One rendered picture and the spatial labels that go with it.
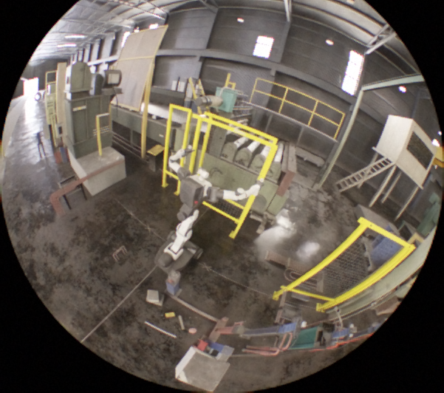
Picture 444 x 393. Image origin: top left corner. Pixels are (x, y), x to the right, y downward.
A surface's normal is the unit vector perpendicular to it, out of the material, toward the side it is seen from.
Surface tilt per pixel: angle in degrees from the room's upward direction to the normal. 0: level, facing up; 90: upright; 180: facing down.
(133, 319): 0
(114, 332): 0
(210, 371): 0
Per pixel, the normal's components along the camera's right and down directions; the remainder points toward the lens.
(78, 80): 0.87, 0.41
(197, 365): 0.24, -0.83
